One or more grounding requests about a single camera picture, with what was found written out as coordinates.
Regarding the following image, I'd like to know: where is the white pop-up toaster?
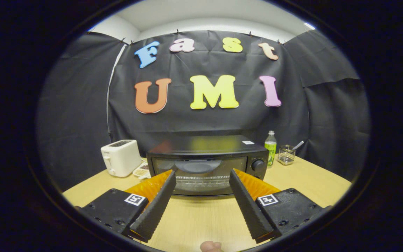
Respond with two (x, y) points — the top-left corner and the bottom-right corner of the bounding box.
(100, 139), (142, 177)

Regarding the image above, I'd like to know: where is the green drink bottle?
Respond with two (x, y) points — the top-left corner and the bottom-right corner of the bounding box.
(264, 131), (277, 167)

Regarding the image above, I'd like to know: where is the black toaster oven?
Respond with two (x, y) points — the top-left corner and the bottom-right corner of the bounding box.
(146, 135), (269, 197)

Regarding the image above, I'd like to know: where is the wire mesh holder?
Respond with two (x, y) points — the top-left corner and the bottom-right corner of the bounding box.
(277, 145), (296, 166)

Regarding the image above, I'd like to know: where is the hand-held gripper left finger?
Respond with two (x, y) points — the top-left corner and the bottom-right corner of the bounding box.
(79, 170), (177, 243)

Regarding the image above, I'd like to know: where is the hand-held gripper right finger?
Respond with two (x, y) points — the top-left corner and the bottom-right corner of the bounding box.
(229, 168), (333, 244)

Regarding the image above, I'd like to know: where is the small dish of snacks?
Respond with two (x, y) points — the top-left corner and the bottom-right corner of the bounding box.
(133, 163), (152, 180)

